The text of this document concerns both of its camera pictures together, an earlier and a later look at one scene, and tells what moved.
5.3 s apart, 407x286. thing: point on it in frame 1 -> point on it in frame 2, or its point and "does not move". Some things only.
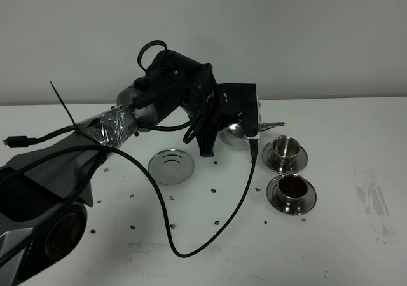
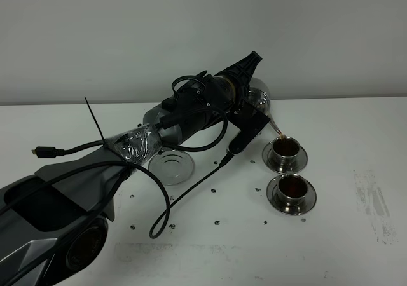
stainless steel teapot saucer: [171, 166] does not move
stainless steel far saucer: [300, 161] does not move
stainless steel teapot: [233, 133] -> [259, 99]
